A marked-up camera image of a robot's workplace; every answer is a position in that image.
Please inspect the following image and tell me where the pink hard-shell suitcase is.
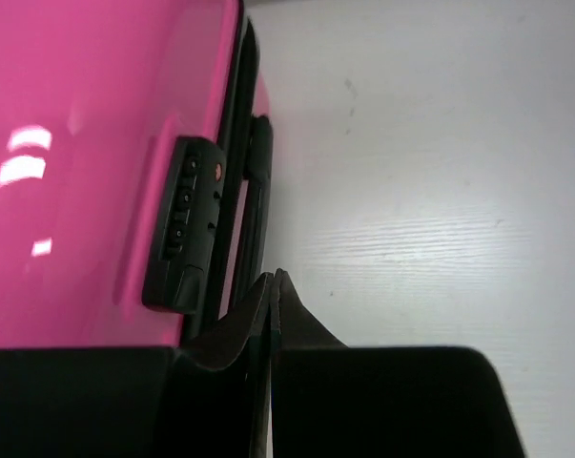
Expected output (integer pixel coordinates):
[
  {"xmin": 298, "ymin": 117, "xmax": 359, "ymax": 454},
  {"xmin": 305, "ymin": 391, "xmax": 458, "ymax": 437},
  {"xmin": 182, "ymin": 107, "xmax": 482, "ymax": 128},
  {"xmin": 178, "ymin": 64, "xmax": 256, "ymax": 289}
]
[{"xmin": 0, "ymin": 1, "xmax": 272, "ymax": 349}]

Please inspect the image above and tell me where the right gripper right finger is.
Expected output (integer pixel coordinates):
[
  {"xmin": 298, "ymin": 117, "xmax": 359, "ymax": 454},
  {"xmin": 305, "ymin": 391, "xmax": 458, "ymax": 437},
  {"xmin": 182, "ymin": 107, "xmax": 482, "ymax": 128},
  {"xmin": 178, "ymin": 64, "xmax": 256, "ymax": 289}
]
[{"xmin": 270, "ymin": 269, "xmax": 346, "ymax": 457}]

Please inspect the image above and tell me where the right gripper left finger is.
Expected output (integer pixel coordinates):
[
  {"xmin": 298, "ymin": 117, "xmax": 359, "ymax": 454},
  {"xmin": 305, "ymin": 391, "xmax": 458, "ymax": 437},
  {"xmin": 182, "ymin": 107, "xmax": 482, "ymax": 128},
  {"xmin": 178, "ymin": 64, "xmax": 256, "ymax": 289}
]
[{"xmin": 170, "ymin": 273, "xmax": 273, "ymax": 457}]

